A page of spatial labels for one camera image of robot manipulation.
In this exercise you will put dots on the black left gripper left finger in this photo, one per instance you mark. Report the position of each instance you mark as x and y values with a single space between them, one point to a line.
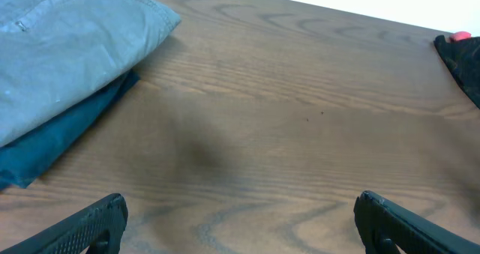
97 228

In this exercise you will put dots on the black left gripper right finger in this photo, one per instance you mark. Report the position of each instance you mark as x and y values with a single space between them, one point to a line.
385 227

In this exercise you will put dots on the grey shorts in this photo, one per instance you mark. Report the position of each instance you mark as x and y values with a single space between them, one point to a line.
55 53

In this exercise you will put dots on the folded navy blue garment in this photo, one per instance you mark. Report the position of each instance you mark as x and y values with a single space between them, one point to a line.
29 156

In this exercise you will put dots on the black patterned garment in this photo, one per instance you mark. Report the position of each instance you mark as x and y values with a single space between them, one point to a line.
462 60

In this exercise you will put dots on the red printed t-shirt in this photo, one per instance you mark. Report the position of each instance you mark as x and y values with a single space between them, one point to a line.
459 36

